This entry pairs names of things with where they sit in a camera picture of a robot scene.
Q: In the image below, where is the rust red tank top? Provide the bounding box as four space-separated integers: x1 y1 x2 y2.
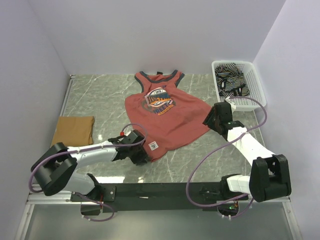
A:
124 70 211 162

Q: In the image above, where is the tan ribbed tank top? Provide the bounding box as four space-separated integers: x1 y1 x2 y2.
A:
51 116 95 147

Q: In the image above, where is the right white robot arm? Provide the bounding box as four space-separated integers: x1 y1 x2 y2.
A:
203 101 292 203

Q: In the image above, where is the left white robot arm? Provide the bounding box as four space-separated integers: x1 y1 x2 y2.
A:
30 129 150 201

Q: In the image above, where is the striped multicolour tank top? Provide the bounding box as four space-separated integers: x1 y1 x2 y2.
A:
214 62 250 98

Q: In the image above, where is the white plastic laundry basket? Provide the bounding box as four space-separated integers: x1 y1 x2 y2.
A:
211 60 267 106

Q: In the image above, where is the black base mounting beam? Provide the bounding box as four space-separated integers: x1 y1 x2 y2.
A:
70 182 248 216

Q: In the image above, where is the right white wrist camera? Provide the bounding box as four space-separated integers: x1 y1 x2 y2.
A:
224 97 237 113

